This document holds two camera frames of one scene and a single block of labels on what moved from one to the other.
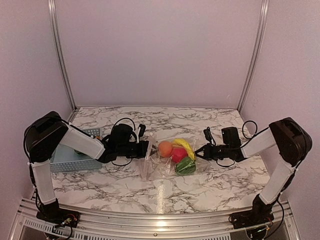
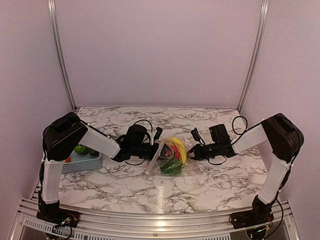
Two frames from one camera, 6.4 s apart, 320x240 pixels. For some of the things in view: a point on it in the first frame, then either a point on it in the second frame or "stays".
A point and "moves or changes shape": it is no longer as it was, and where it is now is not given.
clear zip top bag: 156,166 moves or changes shape
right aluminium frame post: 261,28 stays
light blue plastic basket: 65,158 stays
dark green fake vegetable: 185,166 to 173,167
